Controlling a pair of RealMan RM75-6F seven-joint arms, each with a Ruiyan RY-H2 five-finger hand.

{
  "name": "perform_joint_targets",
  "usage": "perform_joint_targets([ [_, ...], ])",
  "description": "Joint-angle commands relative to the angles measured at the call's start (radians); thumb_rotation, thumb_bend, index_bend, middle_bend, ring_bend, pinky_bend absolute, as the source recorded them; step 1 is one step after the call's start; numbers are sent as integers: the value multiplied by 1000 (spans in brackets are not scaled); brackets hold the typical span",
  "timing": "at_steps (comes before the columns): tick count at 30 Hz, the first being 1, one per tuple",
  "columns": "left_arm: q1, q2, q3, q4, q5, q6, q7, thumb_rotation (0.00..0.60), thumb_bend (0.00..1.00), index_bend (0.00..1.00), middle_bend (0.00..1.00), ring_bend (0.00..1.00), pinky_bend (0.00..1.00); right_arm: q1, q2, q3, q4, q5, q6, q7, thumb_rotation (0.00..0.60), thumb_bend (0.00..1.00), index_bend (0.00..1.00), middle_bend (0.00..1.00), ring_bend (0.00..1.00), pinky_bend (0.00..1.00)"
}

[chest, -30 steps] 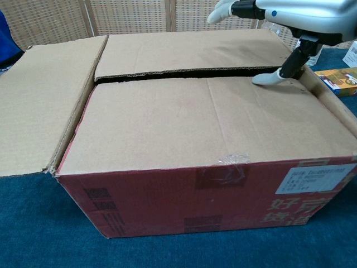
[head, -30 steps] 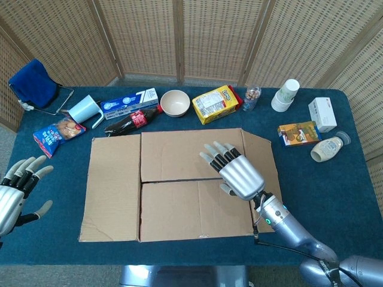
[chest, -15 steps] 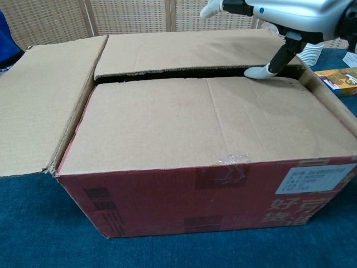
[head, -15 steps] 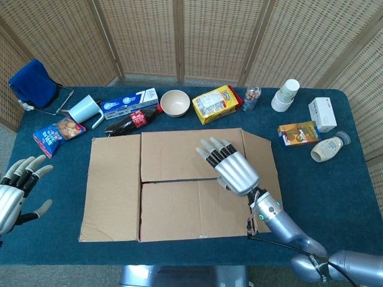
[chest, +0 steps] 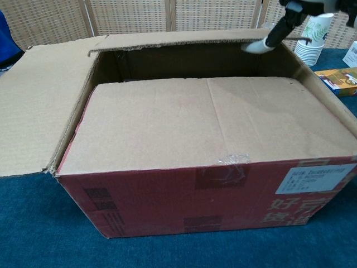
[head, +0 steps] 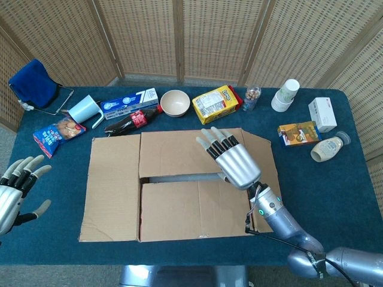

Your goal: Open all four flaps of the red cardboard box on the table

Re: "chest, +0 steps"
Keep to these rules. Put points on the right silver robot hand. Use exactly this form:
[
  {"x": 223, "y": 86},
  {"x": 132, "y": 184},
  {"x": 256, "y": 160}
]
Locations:
[{"x": 287, "y": 22}]

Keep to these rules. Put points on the red cardboard box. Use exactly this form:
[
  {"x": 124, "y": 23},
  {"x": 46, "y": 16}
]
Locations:
[{"x": 167, "y": 125}]

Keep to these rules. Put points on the yellow blue small carton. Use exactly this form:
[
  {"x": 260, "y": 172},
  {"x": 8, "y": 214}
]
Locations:
[{"x": 338, "y": 81}]

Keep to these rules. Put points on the small clear nut jar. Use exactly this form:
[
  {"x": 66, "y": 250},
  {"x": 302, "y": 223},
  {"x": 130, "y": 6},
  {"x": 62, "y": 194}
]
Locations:
[{"x": 265, "y": 26}]

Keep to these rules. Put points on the stack of paper cups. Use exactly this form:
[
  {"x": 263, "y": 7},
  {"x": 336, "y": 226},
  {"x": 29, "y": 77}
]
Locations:
[{"x": 312, "y": 47}]

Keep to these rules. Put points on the white cardboard box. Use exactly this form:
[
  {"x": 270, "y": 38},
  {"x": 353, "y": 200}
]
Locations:
[{"x": 351, "y": 54}]

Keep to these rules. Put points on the woven rattan folding screen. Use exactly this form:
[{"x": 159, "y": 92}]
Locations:
[{"x": 134, "y": 16}]

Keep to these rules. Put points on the blue towel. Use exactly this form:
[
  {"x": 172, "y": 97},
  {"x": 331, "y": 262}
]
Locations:
[{"x": 8, "y": 42}]

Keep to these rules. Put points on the blue table cover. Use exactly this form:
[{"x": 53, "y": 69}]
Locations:
[{"x": 42, "y": 223}]

